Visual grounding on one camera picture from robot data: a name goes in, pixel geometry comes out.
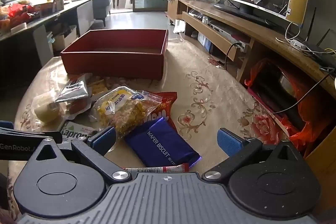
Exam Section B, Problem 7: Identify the dark long side cabinet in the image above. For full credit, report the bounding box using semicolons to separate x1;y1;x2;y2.
0;0;95;93

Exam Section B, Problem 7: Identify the black cable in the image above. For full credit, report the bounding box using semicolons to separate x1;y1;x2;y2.
273;70;332;115

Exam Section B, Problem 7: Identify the white power adapter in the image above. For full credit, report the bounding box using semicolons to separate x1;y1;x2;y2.
290;40;307;50

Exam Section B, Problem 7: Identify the red plastic bag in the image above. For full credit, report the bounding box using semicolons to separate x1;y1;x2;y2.
244;58;334;159

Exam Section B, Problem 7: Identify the grey cardboard box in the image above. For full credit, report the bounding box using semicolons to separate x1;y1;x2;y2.
51;0;65;12

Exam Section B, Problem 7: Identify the clear bag of golden snacks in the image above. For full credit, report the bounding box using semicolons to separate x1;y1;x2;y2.
91;86;162;138

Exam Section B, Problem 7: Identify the white plastic bag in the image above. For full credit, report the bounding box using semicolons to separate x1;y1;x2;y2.
173;19;187;33

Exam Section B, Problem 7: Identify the grey sofa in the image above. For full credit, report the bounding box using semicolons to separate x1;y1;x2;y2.
71;0;112;26

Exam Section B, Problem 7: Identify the red cardboard box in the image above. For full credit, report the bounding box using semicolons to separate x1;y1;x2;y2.
60;29;169;81

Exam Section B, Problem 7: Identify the silver set-top box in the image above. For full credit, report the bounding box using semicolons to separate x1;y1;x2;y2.
207;21;250;44

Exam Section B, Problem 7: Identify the black router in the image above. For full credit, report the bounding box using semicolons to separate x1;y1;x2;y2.
303;7;336;63

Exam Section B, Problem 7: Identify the blue white box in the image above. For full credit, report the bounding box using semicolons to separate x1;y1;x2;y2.
197;32;213;52

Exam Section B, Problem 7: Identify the red orange snack packet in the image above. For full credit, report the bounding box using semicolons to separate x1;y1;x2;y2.
143;91;179;135

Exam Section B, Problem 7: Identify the yellow printed snack packet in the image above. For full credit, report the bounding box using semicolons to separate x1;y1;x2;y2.
88;77;109;98

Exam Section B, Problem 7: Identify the white storage box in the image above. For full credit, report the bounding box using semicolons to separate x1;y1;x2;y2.
54;25;78;51

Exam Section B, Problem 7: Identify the green white packet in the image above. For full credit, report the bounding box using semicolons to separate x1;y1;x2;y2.
58;121;99;144

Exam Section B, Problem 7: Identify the round pastry clear packet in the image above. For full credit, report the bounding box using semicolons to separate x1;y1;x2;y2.
33;91;63;125

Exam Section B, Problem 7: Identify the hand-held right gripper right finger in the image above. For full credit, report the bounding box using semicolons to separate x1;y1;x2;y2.
201;128;304;184

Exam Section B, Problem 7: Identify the red white stick sachet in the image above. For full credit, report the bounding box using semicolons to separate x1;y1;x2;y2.
123;163;190;174

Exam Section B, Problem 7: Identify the blue foil snack packet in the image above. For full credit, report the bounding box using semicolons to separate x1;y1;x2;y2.
124;117;202;168

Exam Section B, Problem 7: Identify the silver grey snack pouch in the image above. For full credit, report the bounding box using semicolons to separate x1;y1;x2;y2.
54;80;89;103

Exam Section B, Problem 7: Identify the pile of red packets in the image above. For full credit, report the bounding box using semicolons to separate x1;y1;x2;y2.
7;3;36;22

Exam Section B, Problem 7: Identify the sausage packet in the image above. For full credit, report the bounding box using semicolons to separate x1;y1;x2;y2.
59;98;91;119

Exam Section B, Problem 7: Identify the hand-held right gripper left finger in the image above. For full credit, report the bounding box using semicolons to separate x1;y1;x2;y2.
25;126;132;184

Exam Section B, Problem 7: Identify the wooden television stand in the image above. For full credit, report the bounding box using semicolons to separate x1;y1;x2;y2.
167;0;336;100

